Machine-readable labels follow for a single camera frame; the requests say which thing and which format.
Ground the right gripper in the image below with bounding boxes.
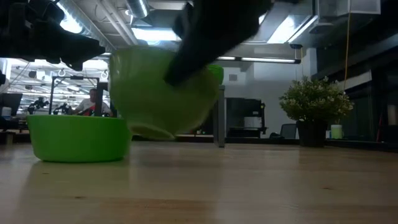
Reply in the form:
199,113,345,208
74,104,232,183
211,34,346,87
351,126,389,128
163,0,273,87

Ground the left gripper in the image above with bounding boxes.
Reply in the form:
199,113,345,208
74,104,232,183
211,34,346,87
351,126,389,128
0,29,106,72

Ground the large olive green bowl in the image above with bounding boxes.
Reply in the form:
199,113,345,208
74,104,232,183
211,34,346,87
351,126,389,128
108,45,221,141

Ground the person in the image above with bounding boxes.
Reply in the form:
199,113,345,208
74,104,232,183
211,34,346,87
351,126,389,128
70,88,113,118

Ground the black cabinet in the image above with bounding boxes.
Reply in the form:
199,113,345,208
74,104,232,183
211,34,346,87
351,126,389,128
226,97,268,139

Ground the long ceiling light bar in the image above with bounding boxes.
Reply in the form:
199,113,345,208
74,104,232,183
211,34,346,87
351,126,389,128
98,52,302,65

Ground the dark monitor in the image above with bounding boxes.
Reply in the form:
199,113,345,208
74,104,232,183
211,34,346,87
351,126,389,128
0,92,24,116

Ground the bright green plastic tub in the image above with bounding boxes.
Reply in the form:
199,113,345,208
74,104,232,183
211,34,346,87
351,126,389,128
26,114,133,164

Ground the grey office chair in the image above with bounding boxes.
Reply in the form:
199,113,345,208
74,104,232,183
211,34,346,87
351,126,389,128
269,123,298,139

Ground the green leafy plant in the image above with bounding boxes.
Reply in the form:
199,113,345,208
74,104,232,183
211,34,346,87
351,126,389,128
279,75,354,125

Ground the dark plant pot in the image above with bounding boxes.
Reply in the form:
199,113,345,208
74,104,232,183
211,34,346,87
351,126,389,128
296,119,329,148

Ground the pale green cup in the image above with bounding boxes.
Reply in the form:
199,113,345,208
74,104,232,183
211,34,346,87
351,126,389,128
330,124,344,140

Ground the silver ventilation duct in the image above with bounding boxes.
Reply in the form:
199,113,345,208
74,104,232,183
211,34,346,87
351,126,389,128
126,0,149,19

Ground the yellow hanging cable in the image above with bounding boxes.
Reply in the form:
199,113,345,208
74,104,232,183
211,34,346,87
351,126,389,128
343,9,351,91

